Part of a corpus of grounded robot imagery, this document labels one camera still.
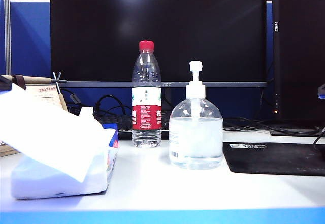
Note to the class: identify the large black AOC monitor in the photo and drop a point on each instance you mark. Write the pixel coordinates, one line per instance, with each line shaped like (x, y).
(157, 18)

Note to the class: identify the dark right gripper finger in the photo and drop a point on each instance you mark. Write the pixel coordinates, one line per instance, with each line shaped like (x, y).
(322, 90)

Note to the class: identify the blue white soft tissue pack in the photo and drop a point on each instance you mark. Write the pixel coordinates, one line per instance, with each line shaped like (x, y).
(50, 186)

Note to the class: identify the white tissue sheet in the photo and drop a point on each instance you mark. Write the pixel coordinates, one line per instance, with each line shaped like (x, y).
(50, 137)

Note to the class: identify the paper desk calendar wooden roll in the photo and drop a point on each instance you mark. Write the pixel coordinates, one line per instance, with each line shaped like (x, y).
(48, 92)

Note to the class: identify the black keyboard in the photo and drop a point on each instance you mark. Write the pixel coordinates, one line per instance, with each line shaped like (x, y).
(114, 121)

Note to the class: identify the black HSD monitor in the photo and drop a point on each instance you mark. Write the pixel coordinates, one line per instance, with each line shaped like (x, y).
(299, 56)

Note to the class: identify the red-capped plastic water bottle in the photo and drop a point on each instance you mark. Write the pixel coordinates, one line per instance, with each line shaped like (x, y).
(146, 117)

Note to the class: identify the black mouse pad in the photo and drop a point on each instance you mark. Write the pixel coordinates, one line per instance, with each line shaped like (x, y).
(274, 158)

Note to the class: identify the clear alcohol pump bottle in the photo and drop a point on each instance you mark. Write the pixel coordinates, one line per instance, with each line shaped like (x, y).
(195, 142)

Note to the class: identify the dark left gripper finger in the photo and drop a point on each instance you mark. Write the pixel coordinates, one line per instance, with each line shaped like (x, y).
(5, 84)

